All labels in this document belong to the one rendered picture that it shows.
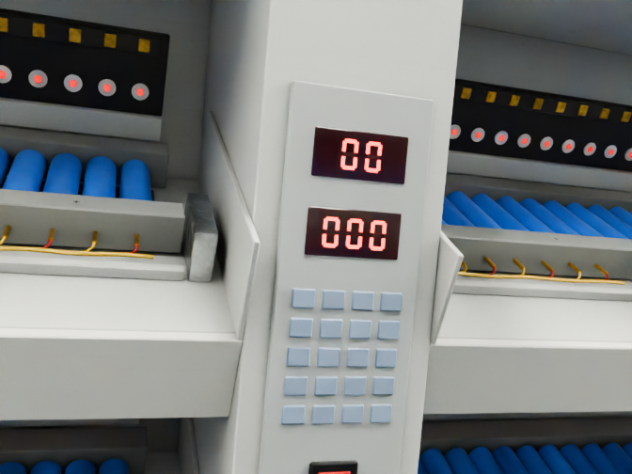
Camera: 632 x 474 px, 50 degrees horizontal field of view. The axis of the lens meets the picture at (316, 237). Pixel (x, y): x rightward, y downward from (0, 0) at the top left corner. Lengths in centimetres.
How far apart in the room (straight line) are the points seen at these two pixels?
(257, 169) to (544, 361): 18
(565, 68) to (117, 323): 45
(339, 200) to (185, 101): 22
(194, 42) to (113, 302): 24
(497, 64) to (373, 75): 28
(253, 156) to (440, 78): 10
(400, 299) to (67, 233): 17
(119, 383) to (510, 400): 20
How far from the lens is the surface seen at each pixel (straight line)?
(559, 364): 39
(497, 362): 37
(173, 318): 32
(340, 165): 31
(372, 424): 33
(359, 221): 31
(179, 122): 50
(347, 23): 32
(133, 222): 36
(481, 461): 54
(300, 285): 31
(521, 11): 54
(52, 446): 48
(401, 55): 33
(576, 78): 64
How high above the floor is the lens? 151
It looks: 3 degrees down
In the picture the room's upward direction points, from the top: 5 degrees clockwise
